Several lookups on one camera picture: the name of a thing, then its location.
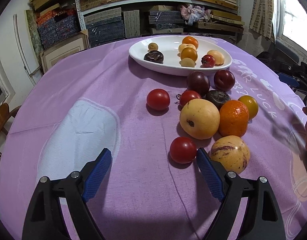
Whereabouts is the orange tangerine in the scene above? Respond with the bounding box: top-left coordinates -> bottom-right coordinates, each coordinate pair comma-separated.
218,100 -> 249,137
182,36 -> 199,49

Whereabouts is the striped pepino melon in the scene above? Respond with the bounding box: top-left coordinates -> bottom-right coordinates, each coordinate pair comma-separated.
209,135 -> 251,174

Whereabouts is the dark red plum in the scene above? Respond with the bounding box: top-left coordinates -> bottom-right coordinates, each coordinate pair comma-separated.
214,69 -> 236,92
187,71 -> 210,97

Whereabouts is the yellow round pear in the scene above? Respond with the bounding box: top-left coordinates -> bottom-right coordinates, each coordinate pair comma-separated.
179,99 -> 220,140

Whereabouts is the beige round fruit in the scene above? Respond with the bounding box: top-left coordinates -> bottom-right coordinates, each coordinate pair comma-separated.
180,57 -> 195,68

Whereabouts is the red cherry tomato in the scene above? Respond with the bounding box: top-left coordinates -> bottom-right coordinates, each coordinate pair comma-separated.
169,137 -> 197,164
146,89 -> 170,111
179,90 -> 201,107

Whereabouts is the purple printed tablecloth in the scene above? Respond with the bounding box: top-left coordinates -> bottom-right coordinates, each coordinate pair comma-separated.
0,39 -> 307,239

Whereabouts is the patterned beige curtain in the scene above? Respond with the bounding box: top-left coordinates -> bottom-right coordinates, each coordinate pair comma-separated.
249,0 -> 275,42

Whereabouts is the pale round peach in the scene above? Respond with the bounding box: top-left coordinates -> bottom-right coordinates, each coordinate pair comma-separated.
207,50 -> 225,66

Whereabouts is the red tomato with calyx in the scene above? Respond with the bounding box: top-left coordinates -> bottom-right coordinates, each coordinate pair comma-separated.
201,54 -> 215,68

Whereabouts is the pale peach with stem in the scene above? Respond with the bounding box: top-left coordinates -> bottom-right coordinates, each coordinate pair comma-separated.
178,43 -> 196,53

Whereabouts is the white oval plate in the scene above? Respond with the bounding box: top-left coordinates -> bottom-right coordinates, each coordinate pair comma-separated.
129,35 -> 232,76

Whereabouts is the pink crumpled cloth bag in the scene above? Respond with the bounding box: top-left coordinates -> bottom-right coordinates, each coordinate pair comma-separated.
180,4 -> 211,25

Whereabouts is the small brown longan fruit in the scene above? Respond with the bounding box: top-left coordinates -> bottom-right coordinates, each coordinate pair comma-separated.
147,42 -> 158,51

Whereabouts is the framed picture in cardboard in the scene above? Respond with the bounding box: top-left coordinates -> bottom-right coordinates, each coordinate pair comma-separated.
40,30 -> 89,74

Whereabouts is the metal storage shelf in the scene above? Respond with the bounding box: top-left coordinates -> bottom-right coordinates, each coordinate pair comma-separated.
29,0 -> 244,49

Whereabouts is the window with white frame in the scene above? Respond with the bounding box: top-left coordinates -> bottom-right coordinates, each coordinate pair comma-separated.
0,60 -> 15,105

